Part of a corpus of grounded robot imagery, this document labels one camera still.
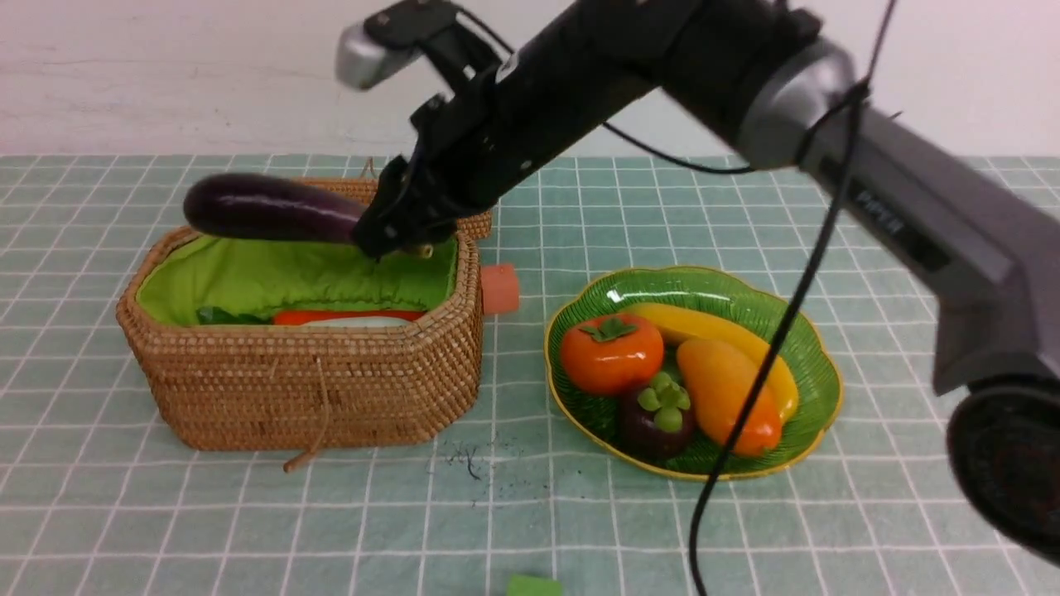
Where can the dark purple mangosteen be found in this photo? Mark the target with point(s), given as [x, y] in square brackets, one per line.
[655, 420]

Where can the orange yellow mango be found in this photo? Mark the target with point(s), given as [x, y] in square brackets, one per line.
[718, 378]

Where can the woven wicker basket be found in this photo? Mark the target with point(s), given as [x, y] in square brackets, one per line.
[310, 389]

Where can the white radish with leaves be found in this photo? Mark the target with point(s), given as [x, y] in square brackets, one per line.
[359, 321]

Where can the orange persimmon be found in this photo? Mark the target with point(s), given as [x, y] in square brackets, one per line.
[611, 354]

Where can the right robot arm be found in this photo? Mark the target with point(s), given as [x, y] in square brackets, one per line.
[765, 81]

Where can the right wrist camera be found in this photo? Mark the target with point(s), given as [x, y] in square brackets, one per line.
[384, 43]

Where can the green cube block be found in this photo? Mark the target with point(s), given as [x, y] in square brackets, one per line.
[529, 585]

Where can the yellow banana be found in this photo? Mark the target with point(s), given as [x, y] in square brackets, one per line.
[677, 325]

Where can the orange cylinder block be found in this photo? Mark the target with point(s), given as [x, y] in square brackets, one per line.
[500, 289]

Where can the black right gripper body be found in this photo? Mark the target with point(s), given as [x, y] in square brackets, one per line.
[509, 116]

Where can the orange carrot with leaves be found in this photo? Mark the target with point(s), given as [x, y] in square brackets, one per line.
[292, 318]

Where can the purple eggplant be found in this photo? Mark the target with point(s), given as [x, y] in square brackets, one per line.
[249, 206]

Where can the green checkered tablecloth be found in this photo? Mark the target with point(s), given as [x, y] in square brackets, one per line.
[99, 498]

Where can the green leaf-shaped glass plate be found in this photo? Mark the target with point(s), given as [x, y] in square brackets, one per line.
[819, 381]

